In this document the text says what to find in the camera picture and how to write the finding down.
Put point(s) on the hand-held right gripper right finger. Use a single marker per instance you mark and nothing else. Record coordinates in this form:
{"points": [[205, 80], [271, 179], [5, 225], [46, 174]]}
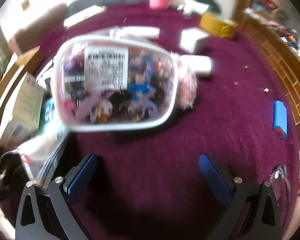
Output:
{"points": [[213, 177]]}

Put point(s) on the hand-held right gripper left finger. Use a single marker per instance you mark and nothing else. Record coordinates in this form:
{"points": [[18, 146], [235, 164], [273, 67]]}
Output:
{"points": [[81, 177]]}

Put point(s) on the light blue cartoon tissue pack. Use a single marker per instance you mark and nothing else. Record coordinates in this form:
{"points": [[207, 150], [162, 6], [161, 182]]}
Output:
{"points": [[48, 113]]}

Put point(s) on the clear plastic storage box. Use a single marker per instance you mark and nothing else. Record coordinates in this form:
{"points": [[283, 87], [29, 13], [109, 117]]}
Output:
{"points": [[106, 67]]}

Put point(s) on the clear plastic bag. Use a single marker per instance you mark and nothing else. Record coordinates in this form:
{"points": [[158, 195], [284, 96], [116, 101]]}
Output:
{"points": [[45, 150]]}

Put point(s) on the maroon tablecloth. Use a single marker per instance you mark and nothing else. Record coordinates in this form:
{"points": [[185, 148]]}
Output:
{"points": [[227, 120]]}

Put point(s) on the cardboard box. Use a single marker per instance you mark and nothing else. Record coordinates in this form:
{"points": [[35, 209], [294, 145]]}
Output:
{"points": [[25, 105]]}

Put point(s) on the clear round plastic piece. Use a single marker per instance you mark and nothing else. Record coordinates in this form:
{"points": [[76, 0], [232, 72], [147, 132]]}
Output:
{"points": [[281, 180]]}

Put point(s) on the pile of colourful small toys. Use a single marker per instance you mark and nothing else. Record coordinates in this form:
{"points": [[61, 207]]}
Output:
{"points": [[140, 90]]}

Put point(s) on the wooden cabinet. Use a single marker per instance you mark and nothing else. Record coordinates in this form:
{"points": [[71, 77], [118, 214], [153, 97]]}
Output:
{"points": [[272, 55]]}

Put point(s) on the square white box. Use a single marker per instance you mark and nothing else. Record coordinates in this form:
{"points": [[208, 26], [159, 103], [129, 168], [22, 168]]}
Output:
{"points": [[192, 40]]}

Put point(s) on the brown chair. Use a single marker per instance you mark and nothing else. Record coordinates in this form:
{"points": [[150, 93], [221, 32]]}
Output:
{"points": [[37, 27]]}

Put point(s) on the yellow tape roll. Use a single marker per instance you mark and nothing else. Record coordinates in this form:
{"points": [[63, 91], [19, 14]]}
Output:
{"points": [[216, 25]]}

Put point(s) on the long white box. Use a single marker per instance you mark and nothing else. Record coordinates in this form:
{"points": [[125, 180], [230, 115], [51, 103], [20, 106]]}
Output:
{"points": [[137, 32]]}

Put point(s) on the white paper sheets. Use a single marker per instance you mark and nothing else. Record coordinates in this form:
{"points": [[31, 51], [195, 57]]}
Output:
{"points": [[85, 16]]}

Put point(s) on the pile of cabinet clutter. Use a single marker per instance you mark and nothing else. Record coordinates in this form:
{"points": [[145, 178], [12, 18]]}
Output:
{"points": [[282, 25]]}

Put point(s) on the small yellowish wall picture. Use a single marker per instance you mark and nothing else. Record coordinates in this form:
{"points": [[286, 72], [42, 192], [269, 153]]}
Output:
{"points": [[25, 3]]}

